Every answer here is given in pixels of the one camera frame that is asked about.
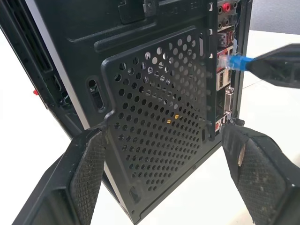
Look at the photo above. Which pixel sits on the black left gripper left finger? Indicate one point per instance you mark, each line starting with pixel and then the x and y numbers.
pixel 70 178

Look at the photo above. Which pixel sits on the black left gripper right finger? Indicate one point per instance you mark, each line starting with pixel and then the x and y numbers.
pixel 260 173

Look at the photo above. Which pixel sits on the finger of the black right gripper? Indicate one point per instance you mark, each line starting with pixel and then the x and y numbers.
pixel 276 66

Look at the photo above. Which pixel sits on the black computer tower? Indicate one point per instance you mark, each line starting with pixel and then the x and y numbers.
pixel 140 93

